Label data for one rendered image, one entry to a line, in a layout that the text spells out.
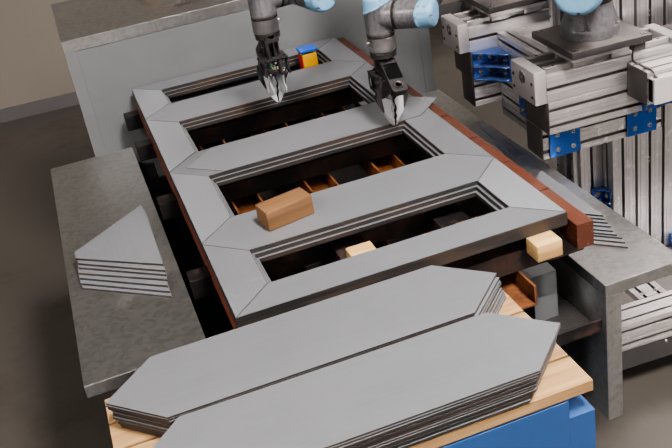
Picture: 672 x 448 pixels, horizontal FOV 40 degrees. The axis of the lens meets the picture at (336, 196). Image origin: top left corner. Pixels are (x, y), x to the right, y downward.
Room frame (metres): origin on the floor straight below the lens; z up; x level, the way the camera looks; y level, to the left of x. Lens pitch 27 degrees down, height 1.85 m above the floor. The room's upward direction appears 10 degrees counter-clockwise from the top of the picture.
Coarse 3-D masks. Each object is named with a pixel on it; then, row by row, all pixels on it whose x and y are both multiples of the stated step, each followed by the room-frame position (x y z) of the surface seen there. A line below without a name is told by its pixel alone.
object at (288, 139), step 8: (280, 128) 2.45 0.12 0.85; (288, 128) 2.44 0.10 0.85; (272, 136) 2.40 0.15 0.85; (280, 136) 2.39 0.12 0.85; (288, 136) 2.39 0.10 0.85; (296, 136) 2.38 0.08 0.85; (280, 144) 2.34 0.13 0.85; (288, 144) 2.33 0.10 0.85; (296, 144) 2.32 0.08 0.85; (304, 144) 2.31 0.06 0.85; (288, 152) 2.28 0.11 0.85
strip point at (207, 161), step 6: (210, 150) 2.38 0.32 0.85; (204, 156) 2.35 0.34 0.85; (210, 156) 2.34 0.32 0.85; (216, 156) 2.33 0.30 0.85; (192, 162) 2.32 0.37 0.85; (198, 162) 2.31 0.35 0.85; (204, 162) 2.31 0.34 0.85; (210, 162) 2.30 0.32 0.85; (216, 162) 2.29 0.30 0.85; (192, 168) 2.28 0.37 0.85; (198, 168) 2.27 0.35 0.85; (204, 168) 2.27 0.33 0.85; (210, 168) 2.26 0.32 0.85; (216, 168) 2.25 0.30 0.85; (222, 168) 2.25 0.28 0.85
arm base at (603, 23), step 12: (612, 0) 2.24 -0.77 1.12; (564, 12) 2.27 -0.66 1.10; (600, 12) 2.21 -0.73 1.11; (612, 12) 2.22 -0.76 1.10; (564, 24) 2.25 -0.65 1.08; (576, 24) 2.22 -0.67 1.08; (588, 24) 2.20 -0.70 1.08; (600, 24) 2.20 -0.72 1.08; (612, 24) 2.21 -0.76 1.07; (564, 36) 2.25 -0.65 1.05; (576, 36) 2.21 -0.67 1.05; (588, 36) 2.20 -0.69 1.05; (600, 36) 2.19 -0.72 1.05; (612, 36) 2.20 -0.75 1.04
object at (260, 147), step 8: (256, 136) 2.42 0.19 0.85; (264, 136) 2.41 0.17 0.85; (248, 144) 2.38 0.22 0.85; (256, 144) 2.37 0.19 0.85; (264, 144) 2.36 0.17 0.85; (272, 144) 2.35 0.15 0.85; (248, 152) 2.32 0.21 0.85; (256, 152) 2.31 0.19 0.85; (264, 152) 2.30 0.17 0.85; (272, 152) 2.29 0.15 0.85; (280, 152) 2.29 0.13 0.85; (256, 160) 2.26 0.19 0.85
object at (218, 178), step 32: (288, 96) 2.73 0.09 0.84; (192, 128) 2.64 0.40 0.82; (384, 128) 2.34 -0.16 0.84; (192, 160) 2.34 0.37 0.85; (288, 160) 2.26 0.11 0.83; (448, 192) 1.91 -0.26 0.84; (480, 192) 1.90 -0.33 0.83; (192, 224) 1.98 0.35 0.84; (352, 224) 1.84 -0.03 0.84; (384, 224) 1.85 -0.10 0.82; (544, 224) 1.70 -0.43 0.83; (256, 256) 1.78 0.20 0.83; (448, 256) 1.64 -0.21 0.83; (352, 288) 1.59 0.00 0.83; (256, 320) 1.54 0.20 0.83
